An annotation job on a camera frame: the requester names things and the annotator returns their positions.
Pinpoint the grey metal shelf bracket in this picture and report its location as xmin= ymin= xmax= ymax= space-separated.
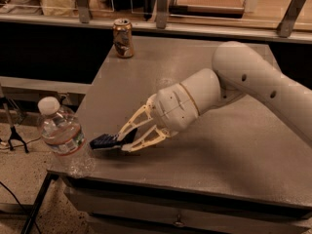
xmin=76 ymin=0 xmax=91 ymax=23
xmin=156 ymin=0 xmax=168 ymax=29
xmin=277 ymin=0 xmax=306 ymax=38

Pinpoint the black metal table leg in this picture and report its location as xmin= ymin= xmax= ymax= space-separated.
xmin=20 ymin=173 xmax=59 ymax=234

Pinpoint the black tripod stand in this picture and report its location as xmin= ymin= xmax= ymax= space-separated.
xmin=0 ymin=84 xmax=28 ymax=153

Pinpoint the clear plastic water bottle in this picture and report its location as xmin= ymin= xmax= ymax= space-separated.
xmin=38 ymin=97 xmax=96 ymax=178

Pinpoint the crushed gold soda can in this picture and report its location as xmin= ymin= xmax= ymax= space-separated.
xmin=113 ymin=19 xmax=134 ymax=59

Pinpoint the black floor cable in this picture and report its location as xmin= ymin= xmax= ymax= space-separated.
xmin=0 ymin=180 xmax=43 ymax=234

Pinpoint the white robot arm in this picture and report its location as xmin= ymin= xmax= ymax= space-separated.
xmin=117 ymin=41 xmax=312 ymax=152

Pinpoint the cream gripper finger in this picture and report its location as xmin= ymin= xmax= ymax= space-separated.
xmin=117 ymin=105 xmax=152 ymax=141
xmin=122 ymin=125 xmax=170 ymax=152

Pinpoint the dark blue rxbar wrapper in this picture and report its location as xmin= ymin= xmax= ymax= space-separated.
xmin=90 ymin=129 xmax=137 ymax=150

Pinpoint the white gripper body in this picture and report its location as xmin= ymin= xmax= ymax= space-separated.
xmin=146 ymin=83 xmax=199 ymax=137

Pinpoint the grey cabinet drawer with handle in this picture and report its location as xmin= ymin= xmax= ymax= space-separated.
xmin=64 ymin=186 xmax=311 ymax=234

